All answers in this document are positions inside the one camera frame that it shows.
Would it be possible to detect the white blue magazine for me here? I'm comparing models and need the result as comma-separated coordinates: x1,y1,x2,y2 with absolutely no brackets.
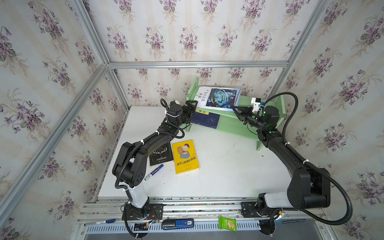
194,87,241,112

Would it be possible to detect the navy book yellow label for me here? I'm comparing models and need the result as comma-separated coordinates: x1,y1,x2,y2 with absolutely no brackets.
191,112,220,129

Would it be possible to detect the yellow cartoon book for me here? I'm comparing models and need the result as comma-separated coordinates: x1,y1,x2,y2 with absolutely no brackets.
171,140,200,175

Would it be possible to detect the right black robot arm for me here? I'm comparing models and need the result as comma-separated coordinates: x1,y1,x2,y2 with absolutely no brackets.
232,92,353,226

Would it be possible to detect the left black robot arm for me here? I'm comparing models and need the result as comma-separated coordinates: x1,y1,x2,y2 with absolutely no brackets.
112,99,198,210

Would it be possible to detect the green two-tier shelf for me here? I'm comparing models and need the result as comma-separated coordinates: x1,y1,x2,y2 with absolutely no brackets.
186,77,286,151

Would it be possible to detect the black book with antlers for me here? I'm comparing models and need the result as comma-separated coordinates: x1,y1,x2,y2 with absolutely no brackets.
149,143,174,166

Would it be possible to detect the blue white marker pen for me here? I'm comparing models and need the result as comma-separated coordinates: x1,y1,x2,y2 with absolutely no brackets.
144,164,164,181

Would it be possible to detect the green snack packet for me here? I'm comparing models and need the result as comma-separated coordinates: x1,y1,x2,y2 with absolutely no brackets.
219,216,237,233

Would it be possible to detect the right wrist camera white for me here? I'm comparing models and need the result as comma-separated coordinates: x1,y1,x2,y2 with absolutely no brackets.
251,98,265,114

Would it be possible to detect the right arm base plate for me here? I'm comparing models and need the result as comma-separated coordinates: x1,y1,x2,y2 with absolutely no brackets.
241,201,283,218

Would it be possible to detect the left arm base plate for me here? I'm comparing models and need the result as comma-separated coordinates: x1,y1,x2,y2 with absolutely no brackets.
122,204,164,221

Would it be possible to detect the blue black device on rail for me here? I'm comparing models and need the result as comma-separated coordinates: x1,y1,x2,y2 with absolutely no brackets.
161,219,195,231

